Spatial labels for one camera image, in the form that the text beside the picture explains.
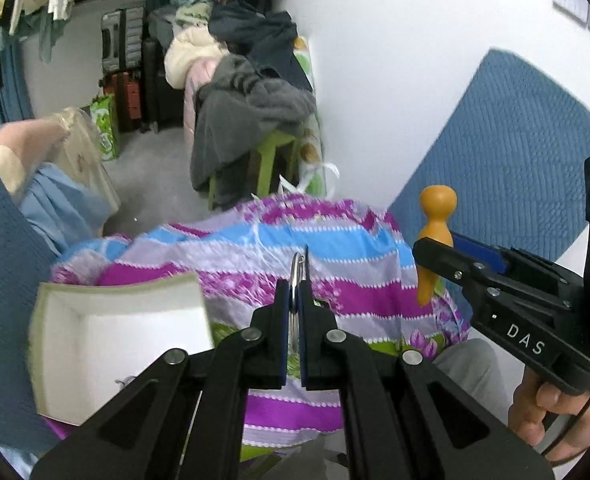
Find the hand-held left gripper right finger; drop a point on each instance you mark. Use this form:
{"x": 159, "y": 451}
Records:
{"x": 306, "y": 340}

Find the teal hanging dress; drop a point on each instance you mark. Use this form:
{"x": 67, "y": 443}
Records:
{"x": 12, "y": 80}

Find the silver bangle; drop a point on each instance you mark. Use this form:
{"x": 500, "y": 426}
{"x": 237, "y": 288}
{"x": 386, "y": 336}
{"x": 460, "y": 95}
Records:
{"x": 293, "y": 266}

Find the red suitcase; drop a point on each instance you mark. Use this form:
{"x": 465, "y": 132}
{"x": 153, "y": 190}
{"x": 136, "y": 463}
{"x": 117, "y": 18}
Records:
{"x": 127, "y": 95}

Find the pink quilt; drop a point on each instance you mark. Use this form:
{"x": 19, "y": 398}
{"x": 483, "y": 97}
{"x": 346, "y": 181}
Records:
{"x": 197, "y": 82}

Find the dark navy clothes pile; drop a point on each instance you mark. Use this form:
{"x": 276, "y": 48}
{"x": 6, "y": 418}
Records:
{"x": 260, "y": 35}

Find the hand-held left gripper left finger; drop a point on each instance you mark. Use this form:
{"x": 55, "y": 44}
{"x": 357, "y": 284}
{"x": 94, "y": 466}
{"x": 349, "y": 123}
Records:
{"x": 282, "y": 340}

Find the white ribbon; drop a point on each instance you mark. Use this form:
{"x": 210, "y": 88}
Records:
{"x": 325, "y": 167}

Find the green plastic stool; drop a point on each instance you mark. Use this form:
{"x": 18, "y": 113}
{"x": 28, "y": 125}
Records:
{"x": 275, "y": 145}

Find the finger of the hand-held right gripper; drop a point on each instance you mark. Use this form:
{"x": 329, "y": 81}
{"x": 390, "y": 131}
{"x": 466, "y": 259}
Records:
{"x": 440, "y": 257}
{"x": 477, "y": 255}

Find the light blue cloth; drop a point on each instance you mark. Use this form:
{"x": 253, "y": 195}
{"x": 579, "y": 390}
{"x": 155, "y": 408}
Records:
{"x": 60, "y": 205}

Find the striped floral bed sheet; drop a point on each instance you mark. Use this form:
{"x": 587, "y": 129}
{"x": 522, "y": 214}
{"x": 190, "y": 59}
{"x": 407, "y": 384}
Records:
{"x": 215, "y": 260}

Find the person's right hand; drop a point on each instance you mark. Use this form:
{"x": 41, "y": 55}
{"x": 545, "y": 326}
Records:
{"x": 530, "y": 410}

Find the green shopping bag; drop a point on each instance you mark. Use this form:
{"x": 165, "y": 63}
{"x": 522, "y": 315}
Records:
{"x": 106, "y": 125}

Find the beige tote bag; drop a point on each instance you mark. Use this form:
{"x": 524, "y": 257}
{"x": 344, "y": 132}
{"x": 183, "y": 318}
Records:
{"x": 82, "y": 150}

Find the black suitcase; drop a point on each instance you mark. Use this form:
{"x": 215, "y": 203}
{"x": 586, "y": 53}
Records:
{"x": 154, "y": 85}

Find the grey fleece blanket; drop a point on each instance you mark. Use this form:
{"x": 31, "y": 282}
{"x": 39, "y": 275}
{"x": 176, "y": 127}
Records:
{"x": 245, "y": 110}

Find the cream comforter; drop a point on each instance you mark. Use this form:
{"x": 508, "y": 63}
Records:
{"x": 190, "y": 52}

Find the white cardboard box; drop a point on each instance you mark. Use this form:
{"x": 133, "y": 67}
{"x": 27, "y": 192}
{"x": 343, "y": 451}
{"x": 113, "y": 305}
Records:
{"x": 125, "y": 340}

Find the fruit print folded mattress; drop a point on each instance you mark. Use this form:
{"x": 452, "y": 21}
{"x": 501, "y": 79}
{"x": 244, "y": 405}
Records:
{"x": 312, "y": 150}

